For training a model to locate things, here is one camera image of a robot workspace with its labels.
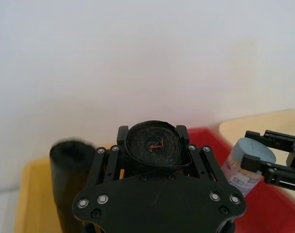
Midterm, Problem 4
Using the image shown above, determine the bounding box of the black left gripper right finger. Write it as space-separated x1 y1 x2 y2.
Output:
176 125 227 184

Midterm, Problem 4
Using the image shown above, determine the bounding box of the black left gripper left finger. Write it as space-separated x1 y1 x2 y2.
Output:
88 125 129 185

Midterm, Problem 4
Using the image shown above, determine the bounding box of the clear toothpick jar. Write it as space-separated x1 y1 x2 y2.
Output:
220 137 277 198

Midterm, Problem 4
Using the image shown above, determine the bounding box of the plain black bag roll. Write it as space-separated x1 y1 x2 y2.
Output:
49 137 97 233

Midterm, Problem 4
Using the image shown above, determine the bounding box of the red plastic bin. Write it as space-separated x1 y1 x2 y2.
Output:
186 128 295 233

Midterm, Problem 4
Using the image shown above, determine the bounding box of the yellow plastic bin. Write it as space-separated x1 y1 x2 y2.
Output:
13 155 128 233

